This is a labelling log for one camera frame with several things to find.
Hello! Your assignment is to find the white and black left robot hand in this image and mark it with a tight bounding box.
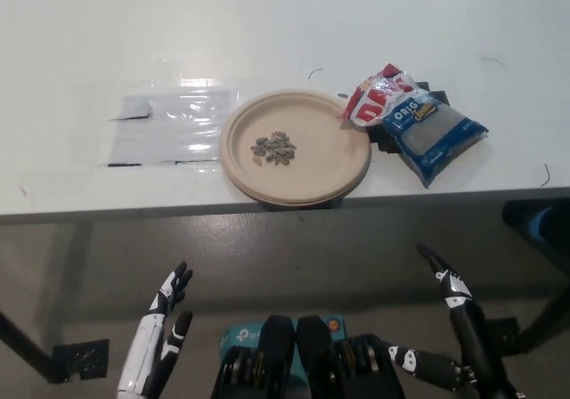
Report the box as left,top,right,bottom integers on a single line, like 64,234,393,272
116,260,195,398

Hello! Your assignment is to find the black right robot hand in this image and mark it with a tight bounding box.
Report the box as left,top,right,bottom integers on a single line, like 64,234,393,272
386,242,525,399

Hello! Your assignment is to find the red blue sunflower seed bag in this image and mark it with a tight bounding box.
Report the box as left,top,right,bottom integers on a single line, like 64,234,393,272
341,62,490,190

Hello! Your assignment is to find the beige paper plate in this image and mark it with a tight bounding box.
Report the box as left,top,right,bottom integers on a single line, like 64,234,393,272
219,87,372,205

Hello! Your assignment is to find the pile of sunflower seeds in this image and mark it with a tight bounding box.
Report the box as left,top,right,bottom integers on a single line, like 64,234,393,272
248,130,298,167

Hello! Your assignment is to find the black table leg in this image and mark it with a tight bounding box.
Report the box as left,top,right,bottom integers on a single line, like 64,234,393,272
0,312,59,385
518,291,570,354

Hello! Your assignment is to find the teal router box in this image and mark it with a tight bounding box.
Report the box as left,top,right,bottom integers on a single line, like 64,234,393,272
220,313,346,389

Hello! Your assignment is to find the black and blue object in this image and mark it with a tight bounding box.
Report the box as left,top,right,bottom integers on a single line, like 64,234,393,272
501,199,570,242

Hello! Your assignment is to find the black tape marker patch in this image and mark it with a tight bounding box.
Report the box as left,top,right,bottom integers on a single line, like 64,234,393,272
365,80,452,155

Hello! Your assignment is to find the clear plastic sheet over grey paper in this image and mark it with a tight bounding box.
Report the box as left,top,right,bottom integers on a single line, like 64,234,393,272
95,58,241,168

